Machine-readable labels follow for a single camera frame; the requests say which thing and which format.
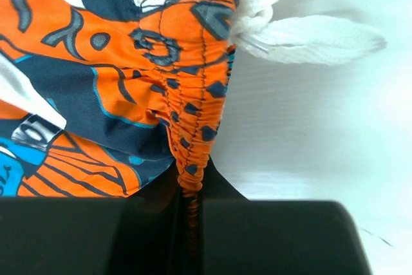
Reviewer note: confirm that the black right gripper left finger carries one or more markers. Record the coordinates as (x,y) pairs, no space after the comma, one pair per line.
(135,235)

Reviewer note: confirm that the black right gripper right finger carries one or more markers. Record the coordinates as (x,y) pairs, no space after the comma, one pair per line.
(242,236)

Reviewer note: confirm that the colourful patterned shorts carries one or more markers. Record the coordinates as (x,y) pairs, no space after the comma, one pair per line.
(100,97)

